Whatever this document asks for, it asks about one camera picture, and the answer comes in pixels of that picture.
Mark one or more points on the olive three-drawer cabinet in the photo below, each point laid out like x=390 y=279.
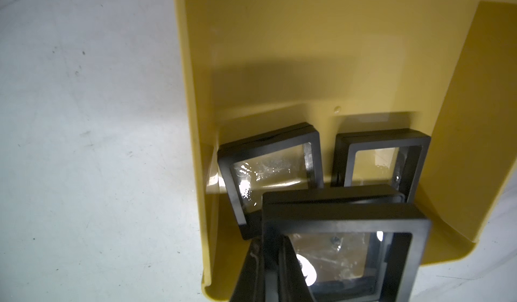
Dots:
x=443 y=67

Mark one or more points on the black brooch box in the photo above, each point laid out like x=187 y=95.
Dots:
x=353 y=244
x=285 y=159
x=413 y=148

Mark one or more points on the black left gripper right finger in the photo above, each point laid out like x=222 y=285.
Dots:
x=292 y=282

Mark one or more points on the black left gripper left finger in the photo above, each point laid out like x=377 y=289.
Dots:
x=250 y=285

